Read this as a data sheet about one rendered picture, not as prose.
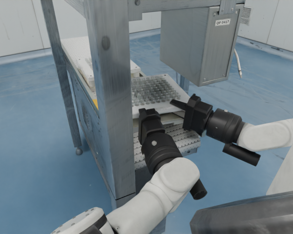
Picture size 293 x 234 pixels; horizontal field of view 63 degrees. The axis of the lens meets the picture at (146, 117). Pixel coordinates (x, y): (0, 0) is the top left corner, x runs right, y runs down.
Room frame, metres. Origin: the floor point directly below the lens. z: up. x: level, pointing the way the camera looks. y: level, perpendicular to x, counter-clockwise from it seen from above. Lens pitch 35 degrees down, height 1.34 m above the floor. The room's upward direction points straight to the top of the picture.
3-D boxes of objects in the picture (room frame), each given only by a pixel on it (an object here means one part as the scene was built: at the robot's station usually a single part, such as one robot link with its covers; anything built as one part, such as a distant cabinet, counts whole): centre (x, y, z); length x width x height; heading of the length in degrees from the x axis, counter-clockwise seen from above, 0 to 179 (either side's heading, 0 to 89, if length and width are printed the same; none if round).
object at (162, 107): (0.72, 0.00, 0.94); 0.25 x 0.24 x 0.02; 108
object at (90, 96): (1.09, 0.34, 0.85); 1.32 x 0.02 x 0.03; 26
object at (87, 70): (1.08, 0.19, 0.90); 0.25 x 0.24 x 0.02; 116
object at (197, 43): (0.69, -0.14, 1.14); 0.22 x 0.11 x 0.20; 26
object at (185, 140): (1.16, 0.23, 0.81); 1.35 x 0.25 x 0.05; 26
